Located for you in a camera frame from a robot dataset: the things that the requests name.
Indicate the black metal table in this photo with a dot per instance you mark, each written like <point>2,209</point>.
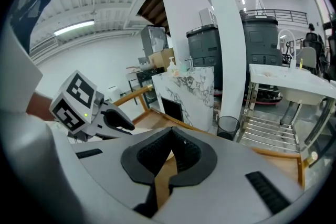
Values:
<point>141,78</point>

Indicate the large window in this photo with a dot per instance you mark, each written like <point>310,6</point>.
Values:
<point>324,5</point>

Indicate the grey glass door cabinet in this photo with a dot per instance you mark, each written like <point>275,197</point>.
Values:
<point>153,39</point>

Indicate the small green item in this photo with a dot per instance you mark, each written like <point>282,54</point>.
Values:
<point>183,68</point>

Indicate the person's left forearm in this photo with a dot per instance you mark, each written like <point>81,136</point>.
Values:
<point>39,108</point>

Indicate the wooden shoe rack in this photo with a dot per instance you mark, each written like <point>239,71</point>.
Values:
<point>283,165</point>

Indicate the brown cardboard box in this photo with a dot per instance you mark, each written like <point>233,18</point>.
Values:
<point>161,57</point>

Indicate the chrome tap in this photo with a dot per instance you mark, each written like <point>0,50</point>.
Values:
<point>189,63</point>

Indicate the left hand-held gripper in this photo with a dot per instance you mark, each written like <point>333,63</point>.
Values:
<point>78,91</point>

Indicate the black mezzanine railing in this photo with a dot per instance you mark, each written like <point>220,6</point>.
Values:
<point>275,13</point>

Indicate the dark grey boxy machine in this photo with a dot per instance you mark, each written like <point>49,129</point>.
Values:
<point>203,55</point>

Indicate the white countertop appliance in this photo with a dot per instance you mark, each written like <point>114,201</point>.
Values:
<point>207,16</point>

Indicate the grey office chair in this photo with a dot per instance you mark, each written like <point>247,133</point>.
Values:
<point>307,57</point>

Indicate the marble pattern cabinet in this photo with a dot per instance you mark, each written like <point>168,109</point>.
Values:
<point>183,97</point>

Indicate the black mesh office chair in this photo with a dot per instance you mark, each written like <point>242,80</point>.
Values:
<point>332,55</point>
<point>313,48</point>

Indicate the fluorescent tube light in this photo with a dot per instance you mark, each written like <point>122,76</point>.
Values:
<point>74,27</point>

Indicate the dark grey round machine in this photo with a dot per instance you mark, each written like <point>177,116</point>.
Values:
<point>262,42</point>

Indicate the brown wooden staircase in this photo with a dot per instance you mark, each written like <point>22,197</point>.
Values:
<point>152,10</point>

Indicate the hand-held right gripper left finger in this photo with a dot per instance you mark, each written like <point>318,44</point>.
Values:
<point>105,165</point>

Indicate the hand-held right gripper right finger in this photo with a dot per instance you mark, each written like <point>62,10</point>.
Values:
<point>225,178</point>

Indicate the small yellow object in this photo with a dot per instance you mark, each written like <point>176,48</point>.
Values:
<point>301,63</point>

